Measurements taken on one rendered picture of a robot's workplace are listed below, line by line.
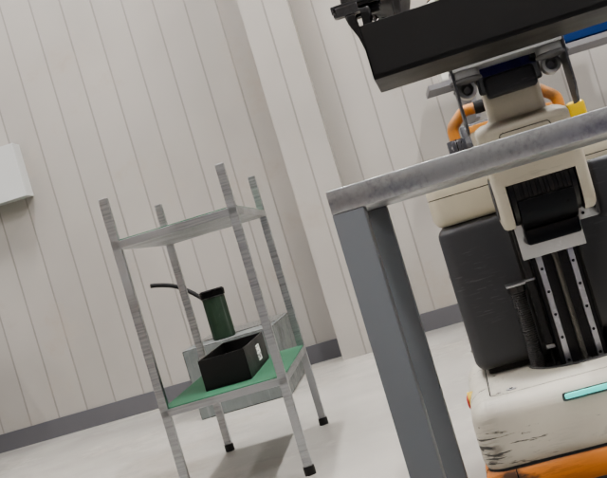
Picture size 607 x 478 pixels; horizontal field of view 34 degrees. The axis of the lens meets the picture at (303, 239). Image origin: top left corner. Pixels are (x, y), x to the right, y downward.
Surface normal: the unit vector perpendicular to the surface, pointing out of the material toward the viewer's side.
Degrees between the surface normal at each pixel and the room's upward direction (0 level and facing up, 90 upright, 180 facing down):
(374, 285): 90
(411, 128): 90
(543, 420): 90
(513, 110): 98
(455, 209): 90
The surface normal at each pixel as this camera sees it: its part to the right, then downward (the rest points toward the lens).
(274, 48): -0.09, 0.02
